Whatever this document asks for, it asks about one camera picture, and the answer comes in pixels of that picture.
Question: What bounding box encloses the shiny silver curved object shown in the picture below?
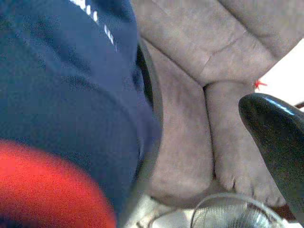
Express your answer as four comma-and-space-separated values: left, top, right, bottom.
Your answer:
152, 192, 285, 228

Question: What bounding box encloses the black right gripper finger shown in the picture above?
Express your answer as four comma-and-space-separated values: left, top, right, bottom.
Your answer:
238, 93, 304, 220

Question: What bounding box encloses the dark grey sofa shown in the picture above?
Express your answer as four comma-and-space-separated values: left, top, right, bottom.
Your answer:
130, 0, 304, 209

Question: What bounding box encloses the navy blue garment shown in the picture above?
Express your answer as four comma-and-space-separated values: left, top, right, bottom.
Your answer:
0, 0, 164, 224

